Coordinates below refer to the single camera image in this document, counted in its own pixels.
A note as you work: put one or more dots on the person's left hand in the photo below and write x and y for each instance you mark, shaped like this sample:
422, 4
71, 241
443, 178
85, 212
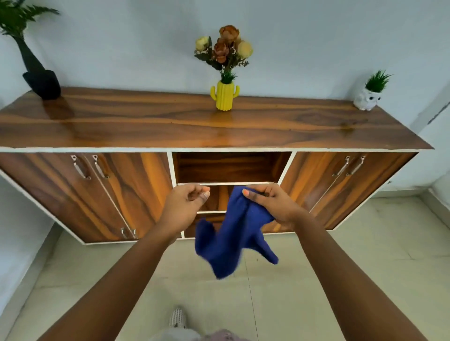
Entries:
179, 210

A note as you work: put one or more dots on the black curved vase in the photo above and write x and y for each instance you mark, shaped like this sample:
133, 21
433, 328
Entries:
40, 79

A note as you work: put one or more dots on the white owl pot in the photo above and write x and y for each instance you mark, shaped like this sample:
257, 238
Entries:
367, 100

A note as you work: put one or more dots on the wooden cabinet with white frame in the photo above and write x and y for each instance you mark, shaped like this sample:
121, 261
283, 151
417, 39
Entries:
140, 119

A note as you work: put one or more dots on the white dotted shoe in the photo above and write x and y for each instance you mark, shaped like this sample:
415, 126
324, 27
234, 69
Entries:
177, 318

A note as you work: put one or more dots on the blue cleaning cloth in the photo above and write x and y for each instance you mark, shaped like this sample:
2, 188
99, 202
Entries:
232, 239

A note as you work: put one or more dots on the person's left forearm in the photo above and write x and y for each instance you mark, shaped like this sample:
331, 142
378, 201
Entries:
109, 291

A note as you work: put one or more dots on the person's right forearm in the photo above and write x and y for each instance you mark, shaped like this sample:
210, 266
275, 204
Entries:
351, 288

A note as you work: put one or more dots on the white garment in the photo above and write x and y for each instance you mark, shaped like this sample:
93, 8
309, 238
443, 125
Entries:
197, 335

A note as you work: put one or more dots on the yellow cactus vase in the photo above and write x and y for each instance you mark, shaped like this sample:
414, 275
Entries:
225, 96

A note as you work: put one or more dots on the person's right hand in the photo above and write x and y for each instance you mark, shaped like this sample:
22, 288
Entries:
277, 205

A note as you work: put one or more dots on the small green grass plant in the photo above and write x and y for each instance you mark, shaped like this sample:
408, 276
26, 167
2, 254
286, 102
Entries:
377, 81

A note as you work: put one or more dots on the orange and cream flower bouquet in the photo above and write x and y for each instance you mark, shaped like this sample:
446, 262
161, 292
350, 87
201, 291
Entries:
225, 47

